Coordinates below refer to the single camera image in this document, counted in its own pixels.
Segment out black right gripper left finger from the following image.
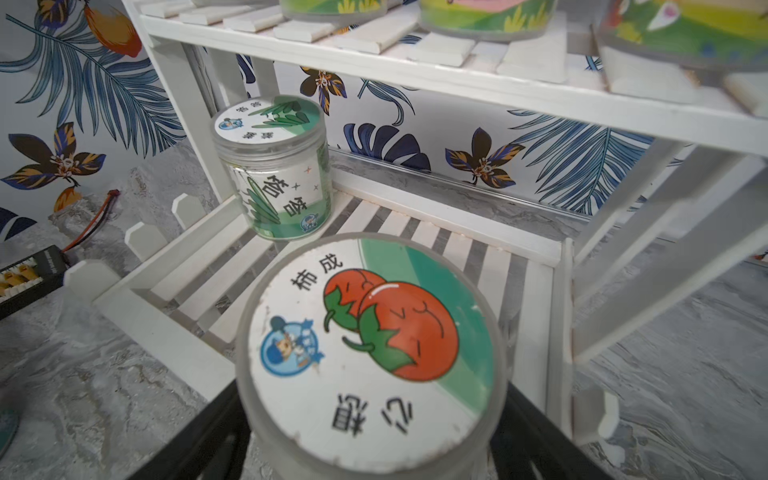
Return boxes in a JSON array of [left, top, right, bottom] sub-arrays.
[[131, 382, 251, 479]]

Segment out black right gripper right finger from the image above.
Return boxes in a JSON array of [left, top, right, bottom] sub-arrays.
[[490, 384, 609, 480]]

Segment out red label lid jar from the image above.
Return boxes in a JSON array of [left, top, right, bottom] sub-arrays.
[[236, 233, 506, 479]]

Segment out green lid seed jar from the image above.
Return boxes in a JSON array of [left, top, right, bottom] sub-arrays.
[[212, 95, 332, 240]]

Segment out clear seed container red label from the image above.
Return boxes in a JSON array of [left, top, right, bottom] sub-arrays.
[[596, 0, 767, 71]]

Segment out white slatted wooden shelf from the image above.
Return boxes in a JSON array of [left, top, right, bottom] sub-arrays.
[[62, 0, 768, 448]]

